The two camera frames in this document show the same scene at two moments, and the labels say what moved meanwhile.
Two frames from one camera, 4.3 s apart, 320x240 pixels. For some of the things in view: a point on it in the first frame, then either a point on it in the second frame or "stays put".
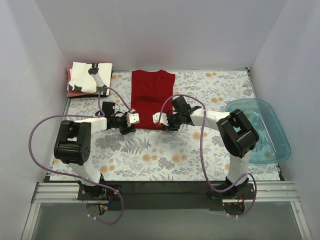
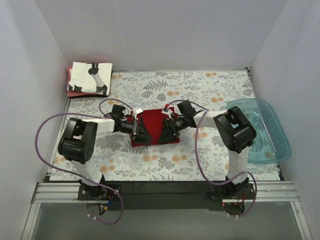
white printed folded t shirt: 90,77 stays put
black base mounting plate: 173,195 stays put
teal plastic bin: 272,147 stays put
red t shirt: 151,92 → 153,121
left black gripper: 124,122 → 135,128
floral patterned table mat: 193,151 stays put
